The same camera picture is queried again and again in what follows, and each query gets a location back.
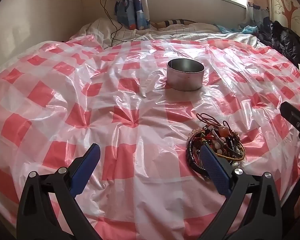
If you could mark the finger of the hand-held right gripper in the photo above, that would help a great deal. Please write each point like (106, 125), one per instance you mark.
(293, 116)

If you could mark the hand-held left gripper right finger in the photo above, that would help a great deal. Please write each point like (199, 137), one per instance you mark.
(213, 167)

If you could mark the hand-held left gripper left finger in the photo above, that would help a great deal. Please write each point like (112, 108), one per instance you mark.
(86, 166)

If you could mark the pile of mixed jewelry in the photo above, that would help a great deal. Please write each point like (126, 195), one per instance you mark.
(218, 140)

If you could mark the round metal tin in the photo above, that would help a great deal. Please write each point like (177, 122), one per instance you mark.
(185, 78)

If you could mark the red checkered plastic sheet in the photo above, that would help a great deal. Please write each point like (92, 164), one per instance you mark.
(90, 110)

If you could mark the black puffer jacket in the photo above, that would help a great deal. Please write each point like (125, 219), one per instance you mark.
(282, 40)

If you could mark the blue plastic bag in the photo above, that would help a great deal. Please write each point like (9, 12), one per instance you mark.
(242, 29)

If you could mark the pink cartoon curtain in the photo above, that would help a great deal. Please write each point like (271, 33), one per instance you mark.
(256, 12)

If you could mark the striped pillow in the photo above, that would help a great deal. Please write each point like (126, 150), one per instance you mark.
(173, 22)

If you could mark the blue cartoon curtain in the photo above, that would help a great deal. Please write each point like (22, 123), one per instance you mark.
(132, 7)

